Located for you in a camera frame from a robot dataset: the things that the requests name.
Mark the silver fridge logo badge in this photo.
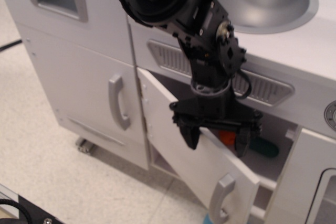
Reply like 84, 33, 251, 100
67, 116, 126, 146

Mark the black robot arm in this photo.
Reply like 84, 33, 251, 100
119, 0, 261, 157

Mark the silver vent grille panel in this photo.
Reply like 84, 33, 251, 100
147, 39, 294, 106

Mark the white oven door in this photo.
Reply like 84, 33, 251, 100
266, 128, 335, 223

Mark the black oven dial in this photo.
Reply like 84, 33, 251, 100
324, 101, 336, 131

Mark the black cable on floor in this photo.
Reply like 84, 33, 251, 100
0, 39, 23, 51

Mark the black metal base plate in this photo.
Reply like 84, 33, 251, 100
0, 194, 65, 224

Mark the silver cabinet door handle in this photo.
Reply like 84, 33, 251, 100
208, 174, 235, 224

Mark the green toy cucumber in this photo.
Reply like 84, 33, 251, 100
249, 137, 279, 158

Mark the white cabinet door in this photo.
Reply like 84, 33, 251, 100
137, 68, 260, 223

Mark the orange toy carrot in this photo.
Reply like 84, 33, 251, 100
219, 130, 236, 146

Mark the aluminium extrusion foot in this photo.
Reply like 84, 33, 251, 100
75, 137, 98, 155

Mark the silver fridge door handle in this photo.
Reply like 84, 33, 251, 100
108, 74, 131, 131

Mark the blue ball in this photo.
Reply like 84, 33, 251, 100
203, 214, 213, 224

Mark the white toy kitchen cabinet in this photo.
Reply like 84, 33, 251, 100
130, 0, 335, 223

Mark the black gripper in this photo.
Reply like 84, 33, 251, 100
170, 90, 262, 157

